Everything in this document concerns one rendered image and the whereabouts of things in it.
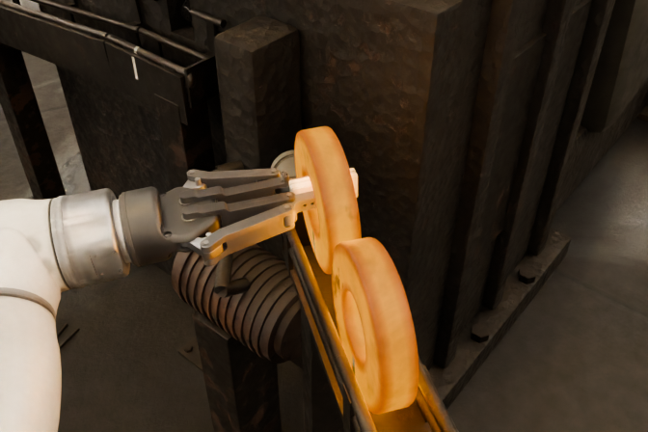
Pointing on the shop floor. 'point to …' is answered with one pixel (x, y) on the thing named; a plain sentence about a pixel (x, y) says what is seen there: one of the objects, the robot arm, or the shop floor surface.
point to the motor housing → (242, 336)
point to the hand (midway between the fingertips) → (324, 189)
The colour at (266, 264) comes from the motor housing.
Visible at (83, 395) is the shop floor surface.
